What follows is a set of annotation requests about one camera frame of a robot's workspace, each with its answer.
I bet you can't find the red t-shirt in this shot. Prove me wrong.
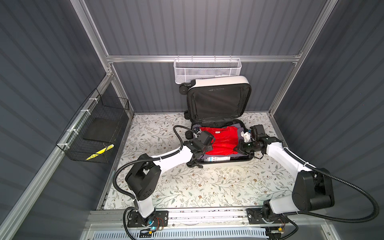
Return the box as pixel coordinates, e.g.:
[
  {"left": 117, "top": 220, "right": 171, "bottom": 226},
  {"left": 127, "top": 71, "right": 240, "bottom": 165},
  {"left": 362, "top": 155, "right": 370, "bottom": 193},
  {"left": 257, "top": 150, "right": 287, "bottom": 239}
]
[{"left": 200, "top": 126, "right": 239, "bottom": 156}]

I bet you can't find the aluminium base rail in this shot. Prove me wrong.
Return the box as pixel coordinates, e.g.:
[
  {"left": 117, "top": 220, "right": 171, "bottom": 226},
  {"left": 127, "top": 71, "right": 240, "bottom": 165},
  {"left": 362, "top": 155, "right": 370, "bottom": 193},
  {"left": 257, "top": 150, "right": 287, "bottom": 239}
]
[{"left": 86, "top": 205, "right": 328, "bottom": 229}]

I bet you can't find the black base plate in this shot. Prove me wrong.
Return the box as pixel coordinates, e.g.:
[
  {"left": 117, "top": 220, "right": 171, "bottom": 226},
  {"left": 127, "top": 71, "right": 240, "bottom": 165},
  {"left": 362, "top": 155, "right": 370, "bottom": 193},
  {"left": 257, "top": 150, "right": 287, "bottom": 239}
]
[
  {"left": 246, "top": 208, "right": 286, "bottom": 225},
  {"left": 127, "top": 210, "right": 169, "bottom": 228}
]

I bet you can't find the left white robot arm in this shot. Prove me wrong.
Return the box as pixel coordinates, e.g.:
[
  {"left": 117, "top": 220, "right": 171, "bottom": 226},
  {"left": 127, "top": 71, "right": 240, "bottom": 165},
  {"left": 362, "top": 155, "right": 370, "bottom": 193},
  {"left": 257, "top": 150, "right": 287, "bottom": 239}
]
[{"left": 125, "top": 131, "right": 216, "bottom": 219}]

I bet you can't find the right black corrugated cable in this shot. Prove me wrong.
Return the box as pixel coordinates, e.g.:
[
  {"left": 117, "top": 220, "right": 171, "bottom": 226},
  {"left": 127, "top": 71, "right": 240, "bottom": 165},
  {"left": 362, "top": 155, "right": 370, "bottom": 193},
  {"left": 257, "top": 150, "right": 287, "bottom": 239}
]
[{"left": 281, "top": 146, "right": 380, "bottom": 223}]

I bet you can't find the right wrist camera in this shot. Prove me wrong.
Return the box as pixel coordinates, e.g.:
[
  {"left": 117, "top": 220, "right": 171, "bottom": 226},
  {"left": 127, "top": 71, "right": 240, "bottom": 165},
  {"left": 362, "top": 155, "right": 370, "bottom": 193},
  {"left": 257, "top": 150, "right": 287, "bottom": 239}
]
[{"left": 241, "top": 132, "right": 252, "bottom": 143}]

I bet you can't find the white vented panel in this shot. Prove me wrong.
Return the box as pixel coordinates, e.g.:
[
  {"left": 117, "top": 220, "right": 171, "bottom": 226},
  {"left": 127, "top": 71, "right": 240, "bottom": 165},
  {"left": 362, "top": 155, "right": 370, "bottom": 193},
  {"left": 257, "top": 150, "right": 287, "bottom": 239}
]
[{"left": 89, "top": 227, "right": 270, "bottom": 240}]

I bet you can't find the white wire mesh basket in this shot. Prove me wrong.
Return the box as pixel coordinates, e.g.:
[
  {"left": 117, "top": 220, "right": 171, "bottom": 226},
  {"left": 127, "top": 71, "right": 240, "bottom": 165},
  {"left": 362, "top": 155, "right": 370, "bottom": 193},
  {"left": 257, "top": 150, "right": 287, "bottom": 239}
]
[{"left": 173, "top": 57, "right": 242, "bottom": 85}]

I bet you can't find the white hard-shell suitcase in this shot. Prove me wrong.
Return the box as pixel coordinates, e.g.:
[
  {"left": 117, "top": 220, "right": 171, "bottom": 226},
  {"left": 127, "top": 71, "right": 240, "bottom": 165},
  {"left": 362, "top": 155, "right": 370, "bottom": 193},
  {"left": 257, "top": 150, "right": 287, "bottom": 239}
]
[{"left": 179, "top": 76, "right": 252, "bottom": 168}]

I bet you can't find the left black corrugated cable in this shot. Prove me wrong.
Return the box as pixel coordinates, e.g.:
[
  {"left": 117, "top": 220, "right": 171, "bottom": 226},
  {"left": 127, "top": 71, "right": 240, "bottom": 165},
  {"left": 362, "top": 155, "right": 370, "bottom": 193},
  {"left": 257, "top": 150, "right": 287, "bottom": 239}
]
[{"left": 112, "top": 124, "right": 199, "bottom": 240}]

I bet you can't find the black wire mesh basket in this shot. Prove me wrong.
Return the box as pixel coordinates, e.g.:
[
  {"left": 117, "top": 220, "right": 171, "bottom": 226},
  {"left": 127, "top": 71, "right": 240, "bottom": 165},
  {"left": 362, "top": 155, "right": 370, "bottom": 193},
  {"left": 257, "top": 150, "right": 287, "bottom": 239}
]
[{"left": 57, "top": 90, "right": 130, "bottom": 164}]

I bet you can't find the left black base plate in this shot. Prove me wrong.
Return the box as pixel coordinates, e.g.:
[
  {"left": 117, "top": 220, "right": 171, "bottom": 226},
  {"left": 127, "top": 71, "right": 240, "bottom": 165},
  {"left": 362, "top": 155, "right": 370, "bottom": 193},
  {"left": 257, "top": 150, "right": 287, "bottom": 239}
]
[{"left": 127, "top": 210, "right": 169, "bottom": 228}]

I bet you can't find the floral table mat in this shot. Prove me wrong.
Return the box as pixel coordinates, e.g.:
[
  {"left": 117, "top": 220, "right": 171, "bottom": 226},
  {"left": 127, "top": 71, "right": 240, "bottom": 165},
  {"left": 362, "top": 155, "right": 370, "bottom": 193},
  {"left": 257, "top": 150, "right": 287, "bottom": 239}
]
[{"left": 119, "top": 114, "right": 294, "bottom": 209}]

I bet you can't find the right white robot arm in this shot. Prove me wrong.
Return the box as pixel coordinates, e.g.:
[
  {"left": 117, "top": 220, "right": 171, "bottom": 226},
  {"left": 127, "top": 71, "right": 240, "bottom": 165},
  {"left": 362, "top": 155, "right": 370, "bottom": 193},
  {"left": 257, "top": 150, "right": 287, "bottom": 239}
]
[{"left": 235, "top": 125, "right": 335, "bottom": 222}]

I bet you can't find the black corrugated cable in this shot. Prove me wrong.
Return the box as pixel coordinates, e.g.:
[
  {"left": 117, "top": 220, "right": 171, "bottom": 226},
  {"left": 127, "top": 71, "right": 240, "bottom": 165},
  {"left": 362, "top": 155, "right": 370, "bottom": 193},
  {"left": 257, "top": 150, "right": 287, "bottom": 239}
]
[
  {"left": 281, "top": 146, "right": 380, "bottom": 223},
  {"left": 112, "top": 124, "right": 199, "bottom": 240}
]

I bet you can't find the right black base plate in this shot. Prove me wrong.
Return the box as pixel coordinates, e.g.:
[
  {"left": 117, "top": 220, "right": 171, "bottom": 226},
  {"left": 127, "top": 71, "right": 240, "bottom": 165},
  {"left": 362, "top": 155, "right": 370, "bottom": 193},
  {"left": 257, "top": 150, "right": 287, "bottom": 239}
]
[{"left": 246, "top": 208, "right": 286, "bottom": 225}]

